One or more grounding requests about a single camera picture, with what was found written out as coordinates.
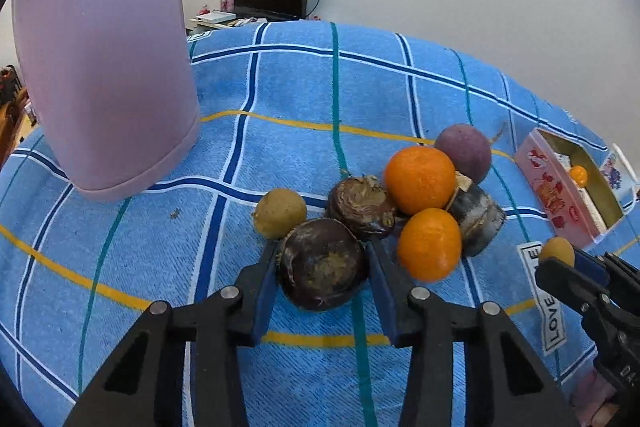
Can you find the blue plaid blanket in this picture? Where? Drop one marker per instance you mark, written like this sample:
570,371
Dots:
200,157

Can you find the small yellow round fruit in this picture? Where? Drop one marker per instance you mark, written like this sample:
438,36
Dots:
555,251

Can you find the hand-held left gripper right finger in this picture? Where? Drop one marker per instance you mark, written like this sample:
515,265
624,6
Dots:
382,297

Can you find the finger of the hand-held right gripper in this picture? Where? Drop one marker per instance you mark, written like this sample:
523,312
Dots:
592,263
560,277

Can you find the purple round fruit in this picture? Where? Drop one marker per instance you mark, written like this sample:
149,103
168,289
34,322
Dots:
465,152

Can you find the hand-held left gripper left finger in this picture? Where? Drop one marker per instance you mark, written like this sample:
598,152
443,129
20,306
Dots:
264,297

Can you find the pink tin box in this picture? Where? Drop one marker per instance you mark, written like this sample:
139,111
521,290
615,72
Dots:
550,192

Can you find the small orange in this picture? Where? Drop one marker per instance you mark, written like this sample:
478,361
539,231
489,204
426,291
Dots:
429,244

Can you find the person's right hand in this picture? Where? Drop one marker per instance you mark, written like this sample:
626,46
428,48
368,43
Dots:
597,399

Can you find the dark water chestnut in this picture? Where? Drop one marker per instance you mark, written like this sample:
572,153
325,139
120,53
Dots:
362,207
477,214
320,269

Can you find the tiny orange kumquat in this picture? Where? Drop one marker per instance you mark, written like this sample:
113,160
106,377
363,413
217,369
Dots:
580,174

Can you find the television stand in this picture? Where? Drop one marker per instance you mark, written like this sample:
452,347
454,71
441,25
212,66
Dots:
200,28

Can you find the large orange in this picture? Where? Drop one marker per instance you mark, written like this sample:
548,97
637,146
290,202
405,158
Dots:
420,179

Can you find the lilac thermos flask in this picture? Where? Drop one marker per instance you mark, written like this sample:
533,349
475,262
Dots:
100,57

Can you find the yellow-brown round fruit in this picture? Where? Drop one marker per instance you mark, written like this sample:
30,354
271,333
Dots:
280,213

